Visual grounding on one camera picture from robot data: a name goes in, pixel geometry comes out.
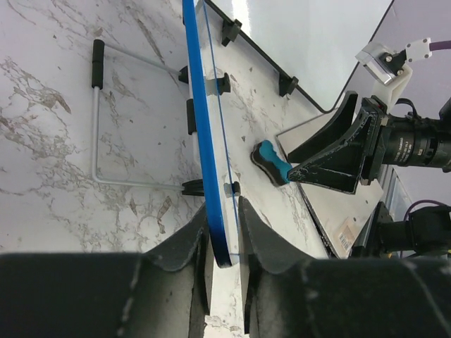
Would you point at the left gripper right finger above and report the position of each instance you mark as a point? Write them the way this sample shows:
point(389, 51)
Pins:
point(272, 292)

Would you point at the wire whiteboard stand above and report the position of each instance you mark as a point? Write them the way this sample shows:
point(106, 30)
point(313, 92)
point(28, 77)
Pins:
point(130, 139)

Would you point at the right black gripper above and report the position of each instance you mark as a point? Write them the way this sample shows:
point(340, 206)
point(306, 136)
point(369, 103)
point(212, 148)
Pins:
point(339, 156)

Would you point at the grey flat tablet board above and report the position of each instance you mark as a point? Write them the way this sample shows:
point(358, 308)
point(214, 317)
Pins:
point(341, 217)

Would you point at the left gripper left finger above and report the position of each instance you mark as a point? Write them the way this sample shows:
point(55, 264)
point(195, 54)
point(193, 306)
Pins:
point(190, 244)

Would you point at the black framed large whiteboard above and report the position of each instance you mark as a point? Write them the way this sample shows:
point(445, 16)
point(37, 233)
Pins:
point(312, 44)

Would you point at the blue whiteboard eraser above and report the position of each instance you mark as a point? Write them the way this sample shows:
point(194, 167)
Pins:
point(276, 169)

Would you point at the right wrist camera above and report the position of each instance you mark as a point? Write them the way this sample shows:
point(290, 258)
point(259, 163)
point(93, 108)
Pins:
point(391, 69)

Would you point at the blue framed small whiteboard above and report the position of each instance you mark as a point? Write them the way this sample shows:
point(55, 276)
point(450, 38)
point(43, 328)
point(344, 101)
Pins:
point(207, 83)

